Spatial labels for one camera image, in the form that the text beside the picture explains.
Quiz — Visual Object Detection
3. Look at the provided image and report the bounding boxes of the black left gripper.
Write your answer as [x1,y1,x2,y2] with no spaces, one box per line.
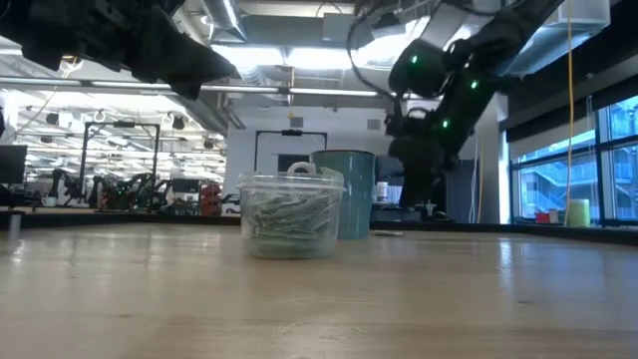
[22,0,238,100]

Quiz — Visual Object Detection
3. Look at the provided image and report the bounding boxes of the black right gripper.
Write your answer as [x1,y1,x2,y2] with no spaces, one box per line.
[388,135,447,208]

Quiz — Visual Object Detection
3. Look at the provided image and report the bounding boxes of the clear plastic container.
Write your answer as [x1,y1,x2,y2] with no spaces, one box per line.
[236,171,346,260]

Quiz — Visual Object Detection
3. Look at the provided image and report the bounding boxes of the black cabinet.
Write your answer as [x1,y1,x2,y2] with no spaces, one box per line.
[441,158,478,224]

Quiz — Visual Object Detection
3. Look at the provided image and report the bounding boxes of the teal mug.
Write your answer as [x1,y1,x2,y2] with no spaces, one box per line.
[311,149,376,240]

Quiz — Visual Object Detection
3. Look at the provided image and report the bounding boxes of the black monitor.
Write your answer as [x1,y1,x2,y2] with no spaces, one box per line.
[0,144,29,184]
[171,178,200,194]

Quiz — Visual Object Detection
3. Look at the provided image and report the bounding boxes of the red object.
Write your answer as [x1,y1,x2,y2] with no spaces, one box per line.
[198,181,224,216]

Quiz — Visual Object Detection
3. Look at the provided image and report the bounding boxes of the distant black robot station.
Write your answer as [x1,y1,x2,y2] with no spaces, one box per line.
[47,168,170,211]

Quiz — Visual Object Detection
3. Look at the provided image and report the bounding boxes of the long ceiling light tube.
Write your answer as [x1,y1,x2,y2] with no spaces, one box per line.
[0,74,400,101]

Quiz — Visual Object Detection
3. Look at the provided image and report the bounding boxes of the yellow-green cylinder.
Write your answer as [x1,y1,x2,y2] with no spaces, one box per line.
[567,197,592,228]

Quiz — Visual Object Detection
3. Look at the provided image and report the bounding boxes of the black metal frame stand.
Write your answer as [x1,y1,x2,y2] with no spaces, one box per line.
[81,121,161,210]

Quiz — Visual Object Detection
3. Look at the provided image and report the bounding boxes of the yellow hanging cable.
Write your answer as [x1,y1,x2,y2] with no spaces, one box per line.
[562,0,575,228]
[287,66,297,120]

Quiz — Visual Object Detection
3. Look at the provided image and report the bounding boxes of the black frame with camera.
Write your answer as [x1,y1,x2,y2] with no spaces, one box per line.
[253,129,329,174]

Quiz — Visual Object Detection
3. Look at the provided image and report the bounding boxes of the white handle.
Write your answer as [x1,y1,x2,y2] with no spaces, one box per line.
[287,161,318,176]

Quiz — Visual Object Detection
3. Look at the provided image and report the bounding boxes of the black table edge rail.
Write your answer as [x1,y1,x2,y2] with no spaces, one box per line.
[0,208,638,246]

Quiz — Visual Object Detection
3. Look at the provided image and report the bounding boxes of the grey table post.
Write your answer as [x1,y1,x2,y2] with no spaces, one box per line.
[4,208,24,245]

